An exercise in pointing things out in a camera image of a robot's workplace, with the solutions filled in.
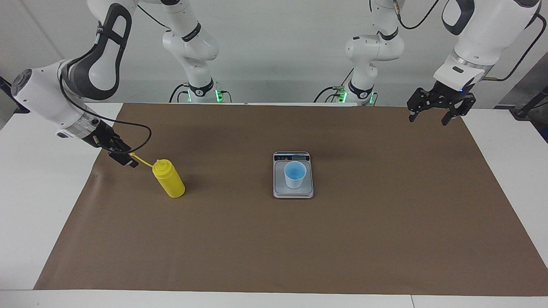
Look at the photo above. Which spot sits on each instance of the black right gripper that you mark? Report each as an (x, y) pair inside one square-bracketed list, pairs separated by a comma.
[(105, 137)]

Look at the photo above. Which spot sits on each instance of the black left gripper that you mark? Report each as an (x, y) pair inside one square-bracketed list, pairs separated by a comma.
[(449, 97)]

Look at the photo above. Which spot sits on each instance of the yellow squeeze seasoning bottle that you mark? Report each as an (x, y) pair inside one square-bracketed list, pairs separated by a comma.
[(171, 184)]

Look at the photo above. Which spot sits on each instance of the light blue plastic cup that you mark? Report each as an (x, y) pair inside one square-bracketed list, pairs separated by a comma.
[(295, 179)]

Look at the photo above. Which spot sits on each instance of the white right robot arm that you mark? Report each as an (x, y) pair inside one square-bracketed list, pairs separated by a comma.
[(47, 94)]

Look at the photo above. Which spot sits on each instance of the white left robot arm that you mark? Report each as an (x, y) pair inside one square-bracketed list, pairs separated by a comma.
[(488, 30)]

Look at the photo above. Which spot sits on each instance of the silver digital kitchen scale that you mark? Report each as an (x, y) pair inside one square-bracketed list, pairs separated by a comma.
[(278, 188)]

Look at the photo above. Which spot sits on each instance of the black clamp stand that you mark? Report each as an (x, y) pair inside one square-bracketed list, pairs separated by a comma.
[(522, 112), (6, 87)]

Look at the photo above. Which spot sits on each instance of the brown table mat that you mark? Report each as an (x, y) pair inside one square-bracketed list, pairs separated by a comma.
[(274, 244)]

